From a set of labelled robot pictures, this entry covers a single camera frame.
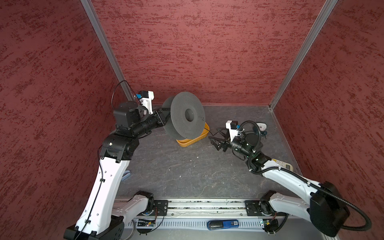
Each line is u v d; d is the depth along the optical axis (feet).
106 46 2.79
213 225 2.15
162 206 2.43
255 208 2.42
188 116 2.05
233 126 2.05
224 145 2.11
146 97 1.71
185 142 3.02
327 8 2.34
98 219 1.15
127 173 2.73
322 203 1.31
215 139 2.20
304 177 1.55
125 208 1.67
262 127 3.39
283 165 2.87
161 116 1.67
